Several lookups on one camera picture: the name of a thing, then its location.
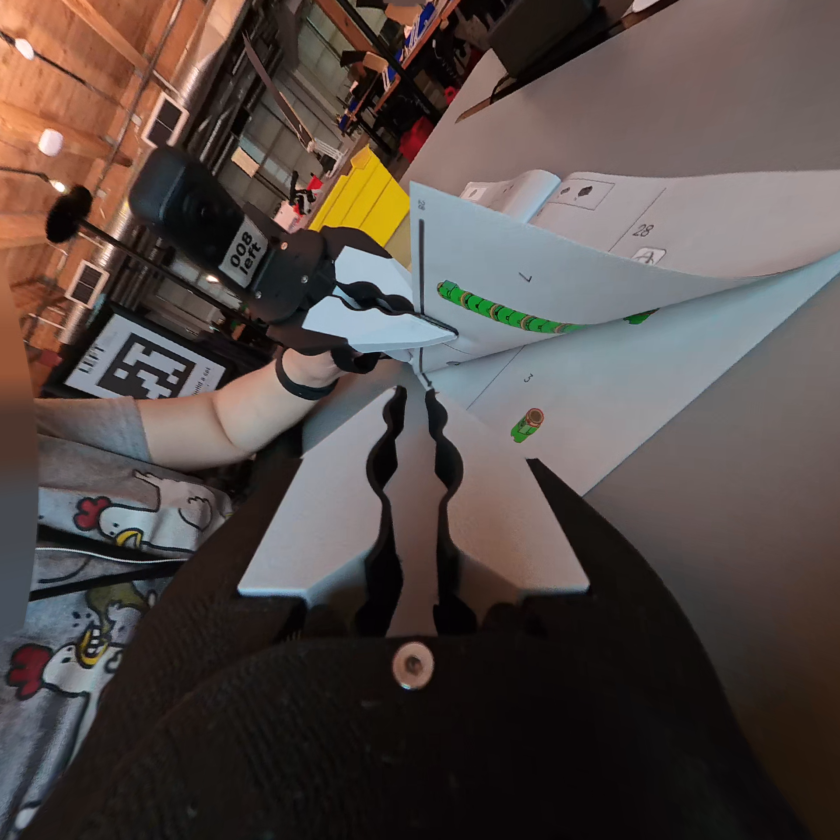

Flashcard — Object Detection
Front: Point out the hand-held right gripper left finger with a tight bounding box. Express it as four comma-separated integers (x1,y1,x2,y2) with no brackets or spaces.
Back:
236,386,408,637

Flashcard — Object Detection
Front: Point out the black wristband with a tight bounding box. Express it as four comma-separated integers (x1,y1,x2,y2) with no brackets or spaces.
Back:
274,348,340,401

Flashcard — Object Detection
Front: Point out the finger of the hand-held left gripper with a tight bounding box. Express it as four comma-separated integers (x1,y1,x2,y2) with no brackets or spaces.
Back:
304,298,460,362
331,246,422,320

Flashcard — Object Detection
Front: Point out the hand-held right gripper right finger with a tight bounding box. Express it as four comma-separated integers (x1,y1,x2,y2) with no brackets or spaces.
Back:
425,388,592,636

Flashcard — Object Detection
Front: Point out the yellow plastic bin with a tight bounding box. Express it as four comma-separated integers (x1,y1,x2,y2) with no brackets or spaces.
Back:
308,146,413,263

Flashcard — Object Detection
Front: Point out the black and white marker board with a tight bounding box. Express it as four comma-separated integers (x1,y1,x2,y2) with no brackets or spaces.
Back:
64,314,228,403

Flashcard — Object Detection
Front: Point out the metal storage shelf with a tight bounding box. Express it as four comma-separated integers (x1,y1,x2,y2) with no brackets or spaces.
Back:
308,0,473,158

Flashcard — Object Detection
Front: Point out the grey desk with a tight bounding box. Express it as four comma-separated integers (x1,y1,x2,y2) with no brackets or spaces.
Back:
302,0,840,742

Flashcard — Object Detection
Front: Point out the white framed ceiling panel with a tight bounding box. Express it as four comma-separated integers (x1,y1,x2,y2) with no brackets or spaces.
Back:
67,259,110,306
140,92,191,148

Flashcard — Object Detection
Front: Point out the red plastic container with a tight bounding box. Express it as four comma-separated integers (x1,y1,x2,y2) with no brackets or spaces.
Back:
399,117,435,161

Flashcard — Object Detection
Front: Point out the black strap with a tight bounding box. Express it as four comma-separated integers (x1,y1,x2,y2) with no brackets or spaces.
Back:
29,525,193,601

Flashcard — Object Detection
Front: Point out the person's left hand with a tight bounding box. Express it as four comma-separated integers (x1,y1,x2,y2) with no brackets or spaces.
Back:
281,348,342,389

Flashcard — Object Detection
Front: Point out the grey printed shirt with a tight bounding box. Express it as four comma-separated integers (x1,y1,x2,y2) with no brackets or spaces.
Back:
0,395,236,834

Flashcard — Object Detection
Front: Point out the white building instruction booklet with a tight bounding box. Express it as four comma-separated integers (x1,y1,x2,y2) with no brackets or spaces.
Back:
407,169,840,500

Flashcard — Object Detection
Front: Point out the person's left forearm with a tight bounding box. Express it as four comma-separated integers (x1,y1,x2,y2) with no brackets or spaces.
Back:
134,360,316,470

